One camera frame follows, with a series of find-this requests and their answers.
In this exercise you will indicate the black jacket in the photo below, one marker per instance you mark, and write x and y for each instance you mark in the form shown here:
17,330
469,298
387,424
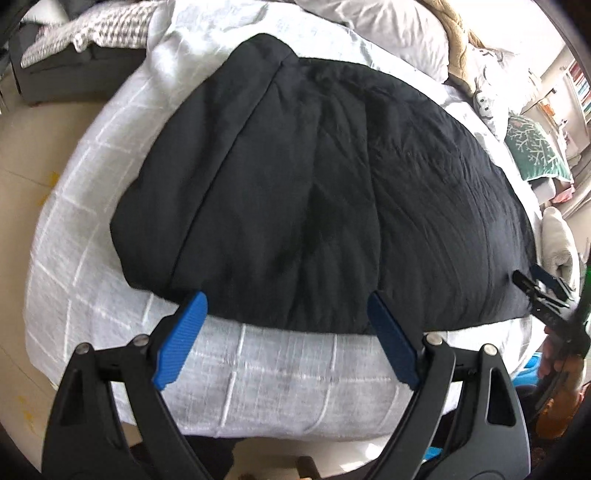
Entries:
323,184

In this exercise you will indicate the white checked bed sheet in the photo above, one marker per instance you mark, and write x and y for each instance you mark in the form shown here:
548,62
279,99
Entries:
277,369

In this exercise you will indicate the white patterned pillow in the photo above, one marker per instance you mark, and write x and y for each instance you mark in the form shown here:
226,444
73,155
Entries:
491,87

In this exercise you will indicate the white bookshelf with books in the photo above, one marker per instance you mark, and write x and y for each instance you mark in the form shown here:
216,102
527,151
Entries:
579,87

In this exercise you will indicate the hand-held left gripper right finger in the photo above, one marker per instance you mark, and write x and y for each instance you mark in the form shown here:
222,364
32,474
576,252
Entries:
392,337

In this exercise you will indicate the teal patterned cushion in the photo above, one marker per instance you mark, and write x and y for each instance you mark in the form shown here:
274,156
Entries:
535,147

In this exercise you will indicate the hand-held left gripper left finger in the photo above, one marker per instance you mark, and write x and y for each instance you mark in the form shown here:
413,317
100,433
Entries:
182,337

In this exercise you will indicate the grey white houndstooth cloth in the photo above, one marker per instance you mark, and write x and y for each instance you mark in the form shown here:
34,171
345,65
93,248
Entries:
87,27

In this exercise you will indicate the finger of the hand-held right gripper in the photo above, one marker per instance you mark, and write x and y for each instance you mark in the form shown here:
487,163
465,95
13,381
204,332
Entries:
531,290
545,275

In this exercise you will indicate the beige towel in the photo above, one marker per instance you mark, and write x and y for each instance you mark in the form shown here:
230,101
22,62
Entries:
558,240

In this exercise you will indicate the person's right hand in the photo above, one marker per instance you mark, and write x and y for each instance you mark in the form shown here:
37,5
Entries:
556,360

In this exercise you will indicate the grey upholstered bench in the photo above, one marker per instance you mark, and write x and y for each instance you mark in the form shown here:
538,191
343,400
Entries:
549,191

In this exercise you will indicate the tan knit blanket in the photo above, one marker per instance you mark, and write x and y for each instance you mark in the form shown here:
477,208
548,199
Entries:
457,46

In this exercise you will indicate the blue plastic bin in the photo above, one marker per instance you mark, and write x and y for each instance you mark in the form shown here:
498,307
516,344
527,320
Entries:
531,374

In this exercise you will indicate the dark grey sofa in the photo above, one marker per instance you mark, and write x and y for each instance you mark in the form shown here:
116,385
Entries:
69,74

